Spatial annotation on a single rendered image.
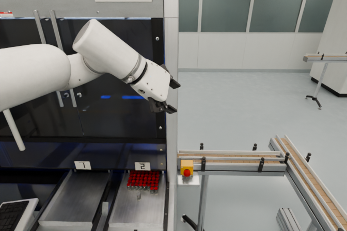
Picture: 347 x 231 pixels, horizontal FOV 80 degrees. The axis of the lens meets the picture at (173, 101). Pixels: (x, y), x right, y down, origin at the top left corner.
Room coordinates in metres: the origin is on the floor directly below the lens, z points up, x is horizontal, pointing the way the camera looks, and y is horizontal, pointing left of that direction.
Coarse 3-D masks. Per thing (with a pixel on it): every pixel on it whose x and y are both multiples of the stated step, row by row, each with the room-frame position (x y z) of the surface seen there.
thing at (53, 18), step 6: (54, 12) 0.82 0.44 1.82; (54, 18) 0.81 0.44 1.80; (60, 18) 0.86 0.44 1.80; (54, 24) 0.81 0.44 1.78; (54, 30) 0.81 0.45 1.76; (60, 36) 0.82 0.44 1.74; (60, 42) 0.81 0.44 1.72; (60, 48) 0.81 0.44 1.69; (72, 90) 0.81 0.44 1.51; (72, 96) 0.81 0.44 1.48; (78, 96) 0.86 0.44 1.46; (72, 102) 0.81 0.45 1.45
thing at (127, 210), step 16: (128, 176) 0.92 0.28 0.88; (160, 176) 0.92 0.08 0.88; (128, 192) 0.80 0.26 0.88; (144, 192) 0.80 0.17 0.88; (160, 192) 0.80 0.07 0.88; (128, 208) 0.70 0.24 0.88; (144, 208) 0.70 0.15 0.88; (160, 208) 0.70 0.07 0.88; (112, 224) 0.61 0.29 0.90; (128, 224) 0.60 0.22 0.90; (144, 224) 0.60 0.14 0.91; (160, 224) 0.60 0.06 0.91
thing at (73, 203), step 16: (80, 176) 0.92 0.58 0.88; (96, 176) 0.92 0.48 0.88; (64, 192) 0.80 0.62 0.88; (80, 192) 0.80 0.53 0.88; (96, 192) 0.80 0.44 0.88; (48, 208) 0.69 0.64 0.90; (64, 208) 0.70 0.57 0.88; (80, 208) 0.70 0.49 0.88; (96, 208) 0.68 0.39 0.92; (48, 224) 0.61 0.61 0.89; (64, 224) 0.61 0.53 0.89; (80, 224) 0.61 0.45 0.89
